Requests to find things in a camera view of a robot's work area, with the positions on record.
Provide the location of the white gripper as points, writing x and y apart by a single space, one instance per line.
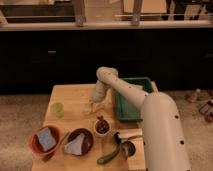
99 92

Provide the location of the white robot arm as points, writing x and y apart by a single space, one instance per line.
165 147

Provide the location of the green plastic tray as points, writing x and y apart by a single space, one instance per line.
124 111

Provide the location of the white cup with contents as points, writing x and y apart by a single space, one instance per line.
101 127

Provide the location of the green plastic cup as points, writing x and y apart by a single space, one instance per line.
57 109

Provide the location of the dark brown bowl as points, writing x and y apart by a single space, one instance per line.
88 140

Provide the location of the grey crumpled cloth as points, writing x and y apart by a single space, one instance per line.
74 147

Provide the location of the small metal cup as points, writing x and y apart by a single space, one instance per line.
128 149

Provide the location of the green cucumber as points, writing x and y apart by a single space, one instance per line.
108 157

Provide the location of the blue sponge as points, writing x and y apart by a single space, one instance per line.
46 139

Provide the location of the orange bowl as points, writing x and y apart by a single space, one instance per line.
36 146

